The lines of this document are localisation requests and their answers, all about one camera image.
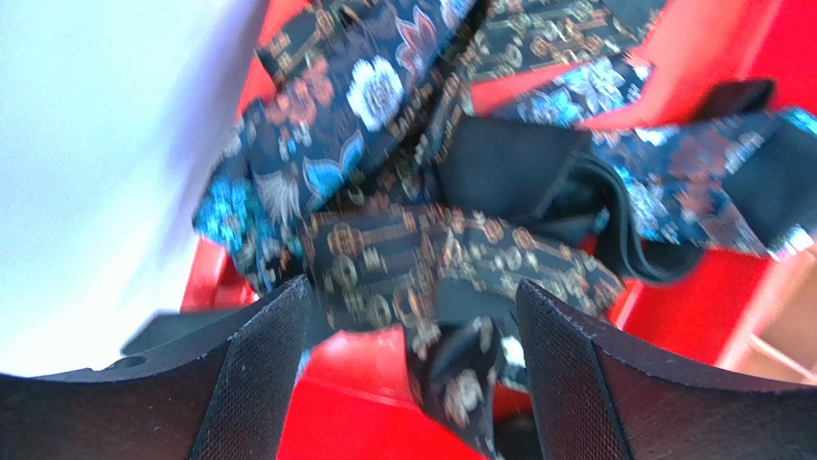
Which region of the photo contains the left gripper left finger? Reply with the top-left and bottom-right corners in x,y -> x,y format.
1,276 -> 314,459

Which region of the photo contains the brown compartment tray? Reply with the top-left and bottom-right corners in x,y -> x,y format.
715,247 -> 816,385

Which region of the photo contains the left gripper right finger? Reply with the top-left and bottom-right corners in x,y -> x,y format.
516,280 -> 816,459

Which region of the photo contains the blue floral pattern tie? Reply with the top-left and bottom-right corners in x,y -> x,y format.
191,0 -> 817,294

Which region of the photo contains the black gold key pattern tie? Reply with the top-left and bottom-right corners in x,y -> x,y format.
300,205 -> 622,459

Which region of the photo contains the black plain tie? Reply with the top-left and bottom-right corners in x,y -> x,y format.
436,80 -> 816,283

